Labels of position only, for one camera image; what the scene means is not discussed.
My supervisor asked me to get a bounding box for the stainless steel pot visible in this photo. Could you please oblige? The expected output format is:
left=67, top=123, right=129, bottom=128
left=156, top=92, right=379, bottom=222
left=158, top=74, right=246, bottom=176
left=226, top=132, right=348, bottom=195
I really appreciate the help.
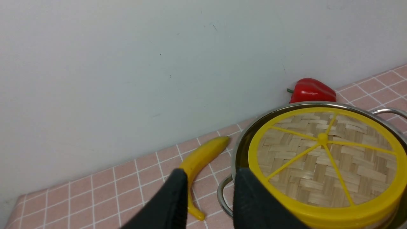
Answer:
left=217, top=101, right=406, bottom=229

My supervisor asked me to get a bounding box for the yellow plastic banana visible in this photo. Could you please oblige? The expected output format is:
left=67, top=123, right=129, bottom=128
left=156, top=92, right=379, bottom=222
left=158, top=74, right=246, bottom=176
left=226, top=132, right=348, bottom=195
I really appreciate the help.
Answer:
left=178, top=136, right=230, bottom=221

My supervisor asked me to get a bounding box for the red bell pepper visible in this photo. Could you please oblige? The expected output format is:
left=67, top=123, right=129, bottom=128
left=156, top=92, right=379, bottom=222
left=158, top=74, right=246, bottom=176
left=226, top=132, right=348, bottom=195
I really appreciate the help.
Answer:
left=287, top=78, right=337, bottom=103

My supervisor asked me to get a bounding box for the yellow bamboo steamer basket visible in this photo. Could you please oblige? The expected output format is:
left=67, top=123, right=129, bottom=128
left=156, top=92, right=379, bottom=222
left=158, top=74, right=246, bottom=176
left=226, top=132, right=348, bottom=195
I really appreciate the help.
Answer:
left=292, top=204, right=399, bottom=229

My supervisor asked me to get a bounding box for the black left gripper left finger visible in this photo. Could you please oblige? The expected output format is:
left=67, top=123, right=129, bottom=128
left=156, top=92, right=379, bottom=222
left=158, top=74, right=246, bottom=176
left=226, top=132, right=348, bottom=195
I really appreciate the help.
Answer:
left=121, top=169, right=188, bottom=229

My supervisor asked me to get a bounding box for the yellow woven steamer lid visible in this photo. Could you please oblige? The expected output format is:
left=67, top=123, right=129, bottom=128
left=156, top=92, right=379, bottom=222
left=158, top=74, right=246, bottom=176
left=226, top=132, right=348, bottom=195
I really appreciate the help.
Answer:
left=248, top=104, right=406, bottom=212

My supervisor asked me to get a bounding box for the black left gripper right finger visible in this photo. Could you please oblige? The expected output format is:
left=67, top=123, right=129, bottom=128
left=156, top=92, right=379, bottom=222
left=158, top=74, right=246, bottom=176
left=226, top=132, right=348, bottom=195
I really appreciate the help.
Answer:
left=233, top=168, right=308, bottom=229

